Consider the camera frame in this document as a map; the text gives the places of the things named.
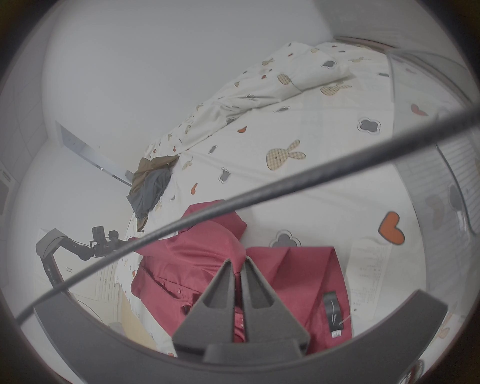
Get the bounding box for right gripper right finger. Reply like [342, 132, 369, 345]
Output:
[240, 257, 312, 356]

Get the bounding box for grey garment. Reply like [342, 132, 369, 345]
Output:
[127, 170, 174, 222]

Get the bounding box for bed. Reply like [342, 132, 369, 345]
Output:
[112, 0, 480, 361]

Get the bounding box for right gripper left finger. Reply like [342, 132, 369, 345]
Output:
[172, 259, 241, 357]

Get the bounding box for white printed quilt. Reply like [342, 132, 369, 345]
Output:
[144, 41, 356, 160]

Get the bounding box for red shirt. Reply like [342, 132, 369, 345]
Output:
[127, 200, 393, 355]

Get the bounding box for black cable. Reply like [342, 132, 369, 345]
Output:
[15, 105, 480, 325]

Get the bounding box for brown garment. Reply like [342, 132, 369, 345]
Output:
[127, 155, 181, 233]

